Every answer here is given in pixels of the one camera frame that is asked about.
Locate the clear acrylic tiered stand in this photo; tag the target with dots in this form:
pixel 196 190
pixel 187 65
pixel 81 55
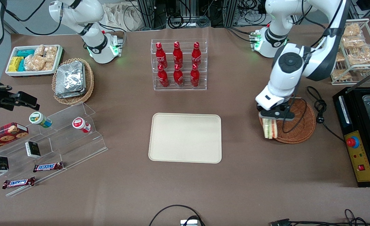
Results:
pixel 78 147

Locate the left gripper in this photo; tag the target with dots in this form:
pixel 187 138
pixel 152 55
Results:
pixel 259 108

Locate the green lid jar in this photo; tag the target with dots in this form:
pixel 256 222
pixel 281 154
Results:
pixel 38 118

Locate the white rectangular snack bin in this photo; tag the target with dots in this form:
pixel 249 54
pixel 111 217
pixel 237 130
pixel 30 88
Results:
pixel 31 73

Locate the triangle sandwich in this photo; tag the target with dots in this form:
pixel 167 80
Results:
pixel 270 128

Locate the red lid jar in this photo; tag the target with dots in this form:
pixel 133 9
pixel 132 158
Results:
pixel 80 124

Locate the light oval wicker basket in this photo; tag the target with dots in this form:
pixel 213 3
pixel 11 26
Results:
pixel 89 78

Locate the Snickers chocolate bar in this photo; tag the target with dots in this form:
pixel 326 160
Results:
pixel 18 182
pixel 48 166

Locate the brown round wicker basket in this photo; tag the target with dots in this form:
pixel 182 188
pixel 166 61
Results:
pixel 302 128

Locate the small grey device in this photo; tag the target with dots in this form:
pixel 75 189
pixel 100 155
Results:
pixel 189 223

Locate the bagged brown pastry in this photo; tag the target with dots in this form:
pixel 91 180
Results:
pixel 341 74
pixel 353 42
pixel 340 57
pixel 360 56
pixel 351 30

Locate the dark green tea box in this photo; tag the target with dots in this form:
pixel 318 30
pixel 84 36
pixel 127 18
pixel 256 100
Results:
pixel 0 164
pixel 33 149

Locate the foil wrapped packet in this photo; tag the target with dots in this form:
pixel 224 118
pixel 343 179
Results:
pixel 70 95

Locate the red tartan cookie box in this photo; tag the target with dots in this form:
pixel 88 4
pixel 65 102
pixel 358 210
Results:
pixel 3 135

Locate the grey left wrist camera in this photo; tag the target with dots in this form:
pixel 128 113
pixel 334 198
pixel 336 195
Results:
pixel 279 114

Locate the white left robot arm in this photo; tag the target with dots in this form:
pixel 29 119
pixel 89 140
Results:
pixel 316 59

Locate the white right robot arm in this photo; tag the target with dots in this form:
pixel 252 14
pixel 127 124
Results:
pixel 78 12

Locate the red emergency stop button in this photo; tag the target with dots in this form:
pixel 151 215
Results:
pixel 353 142

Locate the teal snack packet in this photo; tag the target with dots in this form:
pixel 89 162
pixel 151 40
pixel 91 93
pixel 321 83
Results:
pixel 21 66
pixel 25 52

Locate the white cloth bag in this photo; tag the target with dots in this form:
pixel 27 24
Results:
pixel 122 15

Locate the black appliance with yellow panel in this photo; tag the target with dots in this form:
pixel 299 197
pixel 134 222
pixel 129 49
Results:
pixel 354 103

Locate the clear rice cracker bag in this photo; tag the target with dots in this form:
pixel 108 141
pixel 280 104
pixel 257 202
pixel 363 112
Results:
pixel 39 50
pixel 48 66
pixel 50 53
pixel 34 62

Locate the clear acrylic bottle rack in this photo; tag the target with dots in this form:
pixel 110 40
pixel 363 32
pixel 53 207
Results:
pixel 203 62

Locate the red cola bottle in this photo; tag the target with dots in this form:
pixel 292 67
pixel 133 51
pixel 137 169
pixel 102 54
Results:
pixel 196 53
pixel 177 53
pixel 178 77
pixel 194 77
pixel 163 77
pixel 160 55

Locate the yellow snack packet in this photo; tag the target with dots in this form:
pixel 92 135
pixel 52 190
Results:
pixel 15 63

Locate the aluminium frame post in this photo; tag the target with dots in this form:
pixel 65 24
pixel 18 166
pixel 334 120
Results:
pixel 147 12
pixel 230 12

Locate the beige plastic tray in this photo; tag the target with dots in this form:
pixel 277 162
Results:
pixel 185 138

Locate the stacked foil containers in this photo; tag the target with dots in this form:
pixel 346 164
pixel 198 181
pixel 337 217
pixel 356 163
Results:
pixel 69 77

